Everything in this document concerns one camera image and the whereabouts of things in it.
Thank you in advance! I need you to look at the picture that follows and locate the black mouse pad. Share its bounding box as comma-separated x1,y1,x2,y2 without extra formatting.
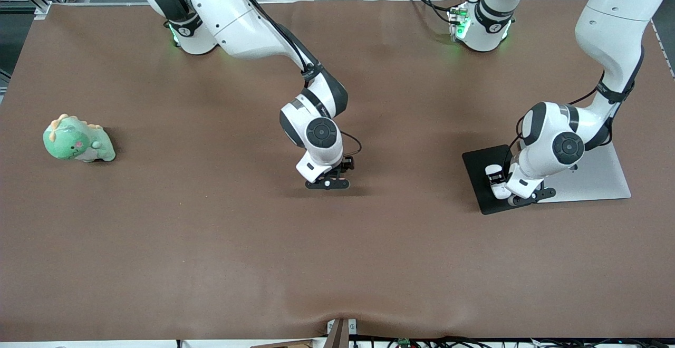
462,144,533,216

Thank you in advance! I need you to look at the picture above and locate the silver laptop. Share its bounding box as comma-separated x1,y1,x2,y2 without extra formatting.
539,141,632,204

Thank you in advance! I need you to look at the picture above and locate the brown table cover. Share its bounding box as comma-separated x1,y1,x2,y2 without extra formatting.
0,0,675,342

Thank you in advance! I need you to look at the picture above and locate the green dinosaur plush toy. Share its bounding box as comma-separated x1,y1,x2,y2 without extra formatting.
43,114,117,163

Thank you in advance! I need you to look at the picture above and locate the front camera mount bracket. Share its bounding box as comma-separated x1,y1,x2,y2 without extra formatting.
326,317,358,348

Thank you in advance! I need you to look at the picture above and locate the black left arm base cable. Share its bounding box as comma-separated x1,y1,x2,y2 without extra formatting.
406,0,466,25

